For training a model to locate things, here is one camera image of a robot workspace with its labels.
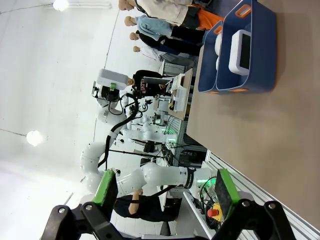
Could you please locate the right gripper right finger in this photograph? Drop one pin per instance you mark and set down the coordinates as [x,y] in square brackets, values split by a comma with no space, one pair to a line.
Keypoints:
[227,195]

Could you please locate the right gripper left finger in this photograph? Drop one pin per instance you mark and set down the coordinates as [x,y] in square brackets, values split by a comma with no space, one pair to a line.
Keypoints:
[105,195]

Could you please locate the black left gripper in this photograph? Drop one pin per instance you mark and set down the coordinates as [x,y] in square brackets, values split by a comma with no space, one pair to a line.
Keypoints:
[110,93]

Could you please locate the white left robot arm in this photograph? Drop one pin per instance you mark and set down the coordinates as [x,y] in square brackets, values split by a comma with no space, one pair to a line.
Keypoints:
[155,175]

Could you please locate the red emergency stop button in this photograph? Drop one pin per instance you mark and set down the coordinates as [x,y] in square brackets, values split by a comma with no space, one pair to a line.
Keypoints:
[213,212]

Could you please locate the person in black printed sweatshirt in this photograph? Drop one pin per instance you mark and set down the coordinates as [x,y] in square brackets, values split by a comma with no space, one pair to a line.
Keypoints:
[146,83]

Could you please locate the person in black t-shirt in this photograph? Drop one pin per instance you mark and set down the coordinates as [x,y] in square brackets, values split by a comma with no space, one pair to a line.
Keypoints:
[140,208]

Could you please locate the grey laptop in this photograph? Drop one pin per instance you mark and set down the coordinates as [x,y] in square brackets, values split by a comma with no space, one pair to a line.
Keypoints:
[157,80]

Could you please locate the person in white top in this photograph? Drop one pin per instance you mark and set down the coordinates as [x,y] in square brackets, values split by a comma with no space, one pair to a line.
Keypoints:
[155,53]

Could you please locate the person in black clothes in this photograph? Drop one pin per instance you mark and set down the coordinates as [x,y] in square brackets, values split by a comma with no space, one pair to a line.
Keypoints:
[170,43]

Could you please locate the person in light blue hoodie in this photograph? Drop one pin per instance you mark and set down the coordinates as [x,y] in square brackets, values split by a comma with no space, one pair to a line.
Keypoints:
[155,26]

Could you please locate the wooden desk with keyboard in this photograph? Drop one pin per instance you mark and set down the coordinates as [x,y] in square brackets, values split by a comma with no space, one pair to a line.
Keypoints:
[186,95]

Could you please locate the person in grey hoodie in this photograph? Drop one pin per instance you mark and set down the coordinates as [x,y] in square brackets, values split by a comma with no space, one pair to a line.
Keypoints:
[165,11]

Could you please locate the round ceiling light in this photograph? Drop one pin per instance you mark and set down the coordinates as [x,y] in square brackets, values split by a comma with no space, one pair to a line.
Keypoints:
[33,137]
[60,3]

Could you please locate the orange garment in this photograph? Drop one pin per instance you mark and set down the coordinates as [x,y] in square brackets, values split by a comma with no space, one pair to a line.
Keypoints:
[207,16]

